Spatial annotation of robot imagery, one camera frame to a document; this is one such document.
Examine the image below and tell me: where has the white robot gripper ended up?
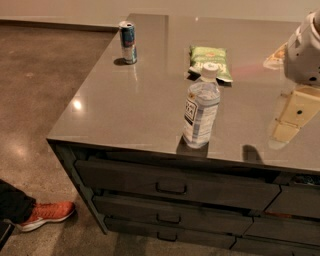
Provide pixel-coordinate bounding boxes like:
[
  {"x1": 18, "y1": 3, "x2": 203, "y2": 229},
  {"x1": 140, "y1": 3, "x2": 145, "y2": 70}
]
[{"x1": 272, "y1": 9, "x2": 320, "y2": 143}]

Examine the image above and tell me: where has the middle right drawer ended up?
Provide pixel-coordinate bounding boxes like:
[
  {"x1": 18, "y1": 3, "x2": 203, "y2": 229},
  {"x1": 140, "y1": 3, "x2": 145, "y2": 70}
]
[{"x1": 246, "y1": 218, "x2": 320, "y2": 246}]

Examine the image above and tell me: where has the bottom left drawer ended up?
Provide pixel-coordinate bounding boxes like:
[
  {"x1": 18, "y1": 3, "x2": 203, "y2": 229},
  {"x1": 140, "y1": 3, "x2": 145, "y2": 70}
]
[{"x1": 104, "y1": 218, "x2": 236, "y2": 249}]

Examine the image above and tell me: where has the clear plastic water bottle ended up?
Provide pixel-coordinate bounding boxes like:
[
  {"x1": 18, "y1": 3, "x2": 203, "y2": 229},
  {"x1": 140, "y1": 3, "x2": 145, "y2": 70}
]
[{"x1": 183, "y1": 62, "x2": 220, "y2": 149}]

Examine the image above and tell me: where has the top left drawer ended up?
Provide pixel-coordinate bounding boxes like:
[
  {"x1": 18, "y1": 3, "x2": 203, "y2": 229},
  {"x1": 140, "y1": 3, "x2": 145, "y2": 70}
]
[{"x1": 75, "y1": 160, "x2": 280, "y2": 210}]

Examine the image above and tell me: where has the orange sneaker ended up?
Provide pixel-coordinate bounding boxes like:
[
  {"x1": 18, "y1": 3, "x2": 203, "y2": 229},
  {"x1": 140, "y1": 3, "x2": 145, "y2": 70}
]
[{"x1": 16, "y1": 201, "x2": 76, "y2": 232}]

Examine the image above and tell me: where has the drawer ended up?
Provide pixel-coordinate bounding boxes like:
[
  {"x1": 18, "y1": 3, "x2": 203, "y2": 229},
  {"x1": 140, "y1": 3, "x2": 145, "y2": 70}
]
[
  {"x1": 231, "y1": 238, "x2": 320, "y2": 256},
  {"x1": 75, "y1": 160, "x2": 280, "y2": 210},
  {"x1": 104, "y1": 218, "x2": 236, "y2": 249},
  {"x1": 267, "y1": 186, "x2": 320, "y2": 219},
  {"x1": 246, "y1": 218, "x2": 320, "y2": 246},
  {"x1": 92, "y1": 195, "x2": 253, "y2": 235}
]

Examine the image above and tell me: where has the bottom right drawer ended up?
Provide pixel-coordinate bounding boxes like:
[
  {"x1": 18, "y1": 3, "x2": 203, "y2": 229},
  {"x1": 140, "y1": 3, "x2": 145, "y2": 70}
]
[{"x1": 231, "y1": 238, "x2": 320, "y2": 256}]

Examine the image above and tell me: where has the black object at corner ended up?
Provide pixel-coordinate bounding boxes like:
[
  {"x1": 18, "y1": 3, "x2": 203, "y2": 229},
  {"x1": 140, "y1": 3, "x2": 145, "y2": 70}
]
[{"x1": 0, "y1": 221, "x2": 14, "y2": 250}]

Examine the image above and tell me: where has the top right drawer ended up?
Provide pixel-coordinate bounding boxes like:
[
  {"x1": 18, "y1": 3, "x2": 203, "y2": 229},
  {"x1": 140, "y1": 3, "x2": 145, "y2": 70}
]
[{"x1": 267, "y1": 186, "x2": 320, "y2": 219}]

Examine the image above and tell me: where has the middle left drawer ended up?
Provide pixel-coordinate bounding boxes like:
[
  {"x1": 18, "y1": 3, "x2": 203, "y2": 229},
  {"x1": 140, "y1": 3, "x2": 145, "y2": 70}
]
[{"x1": 92, "y1": 195, "x2": 253, "y2": 235}]

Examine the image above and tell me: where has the black trouser leg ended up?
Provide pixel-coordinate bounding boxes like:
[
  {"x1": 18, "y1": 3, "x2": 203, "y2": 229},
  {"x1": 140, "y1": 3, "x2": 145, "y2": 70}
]
[{"x1": 0, "y1": 180, "x2": 36, "y2": 224}]

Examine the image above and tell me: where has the dark cabinet frame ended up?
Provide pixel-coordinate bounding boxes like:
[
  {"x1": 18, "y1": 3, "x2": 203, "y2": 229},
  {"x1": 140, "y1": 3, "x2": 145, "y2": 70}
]
[{"x1": 49, "y1": 140, "x2": 320, "y2": 246}]

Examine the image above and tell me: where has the blue silver drink can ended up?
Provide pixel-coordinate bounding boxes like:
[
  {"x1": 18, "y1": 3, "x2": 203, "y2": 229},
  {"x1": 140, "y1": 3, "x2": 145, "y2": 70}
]
[{"x1": 119, "y1": 21, "x2": 137, "y2": 64}]

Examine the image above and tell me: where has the yellow snack packet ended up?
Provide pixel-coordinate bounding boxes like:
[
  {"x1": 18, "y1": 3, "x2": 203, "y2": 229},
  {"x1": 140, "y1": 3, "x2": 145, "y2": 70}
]
[{"x1": 263, "y1": 43, "x2": 287, "y2": 70}]

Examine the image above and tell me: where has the green chip bag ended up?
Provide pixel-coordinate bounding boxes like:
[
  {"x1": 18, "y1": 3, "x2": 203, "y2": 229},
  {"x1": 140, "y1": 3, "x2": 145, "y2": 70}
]
[{"x1": 189, "y1": 46, "x2": 233, "y2": 83}]

